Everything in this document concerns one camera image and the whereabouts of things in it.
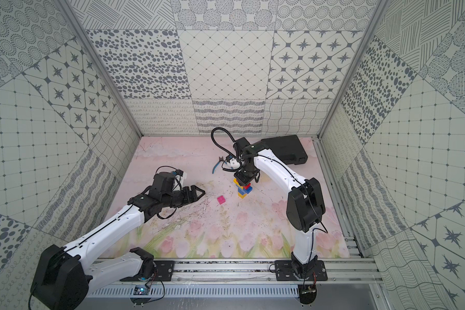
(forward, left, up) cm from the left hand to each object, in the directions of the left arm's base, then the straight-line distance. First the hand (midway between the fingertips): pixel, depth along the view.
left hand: (203, 196), depth 79 cm
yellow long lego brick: (+10, -13, -3) cm, 16 cm away
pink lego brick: (+5, -6, -13) cm, 15 cm away
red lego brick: (+6, -18, -2) cm, 19 cm away
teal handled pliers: (+31, -3, -14) cm, 34 cm away
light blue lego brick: (+6, -16, -6) cm, 18 cm away
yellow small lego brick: (+8, -16, -14) cm, 23 cm away
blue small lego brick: (+5, -19, -4) cm, 20 cm away
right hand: (+8, -18, -2) cm, 20 cm away
